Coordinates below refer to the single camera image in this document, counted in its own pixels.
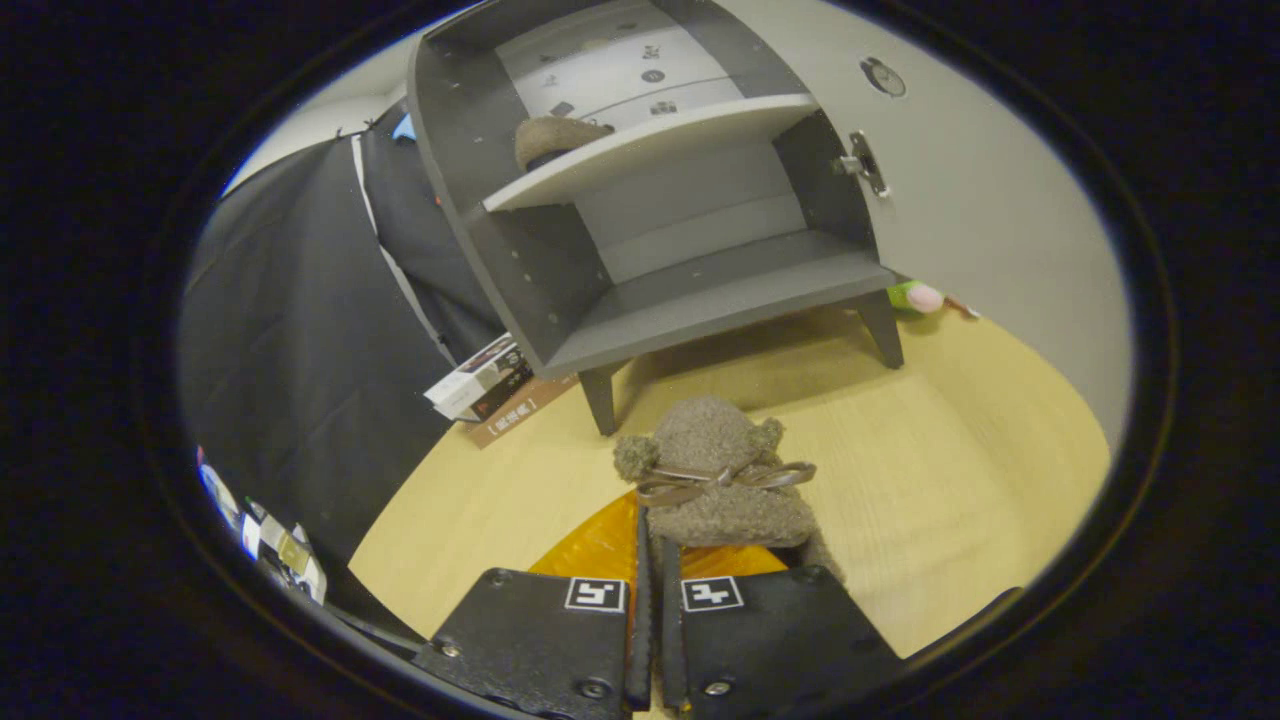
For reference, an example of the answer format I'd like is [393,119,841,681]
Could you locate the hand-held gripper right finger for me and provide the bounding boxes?
[655,540,907,720]

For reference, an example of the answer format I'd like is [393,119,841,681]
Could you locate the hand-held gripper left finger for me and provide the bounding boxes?
[413,490,654,720]

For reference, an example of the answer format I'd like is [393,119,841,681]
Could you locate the brown fuzzy shoe with bow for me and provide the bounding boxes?
[613,395,846,583]

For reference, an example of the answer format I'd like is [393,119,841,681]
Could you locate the grey shoe cabinet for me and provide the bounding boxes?
[407,0,906,436]

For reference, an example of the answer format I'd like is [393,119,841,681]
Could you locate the brown book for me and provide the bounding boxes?
[468,372,581,449]

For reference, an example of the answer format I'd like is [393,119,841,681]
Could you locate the dark printed box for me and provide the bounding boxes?
[470,362,536,423]

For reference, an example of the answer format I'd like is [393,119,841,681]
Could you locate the white printed box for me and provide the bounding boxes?
[425,335,521,421]

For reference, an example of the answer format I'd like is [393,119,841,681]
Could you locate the small colourful printed boxes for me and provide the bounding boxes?
[198,450,329,606]

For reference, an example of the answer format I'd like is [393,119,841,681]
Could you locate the green and pink plush toy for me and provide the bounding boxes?
[888,280,981,319]

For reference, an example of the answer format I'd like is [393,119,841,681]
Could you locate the black backdrop cloth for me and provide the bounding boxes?
[180,100,501,606]

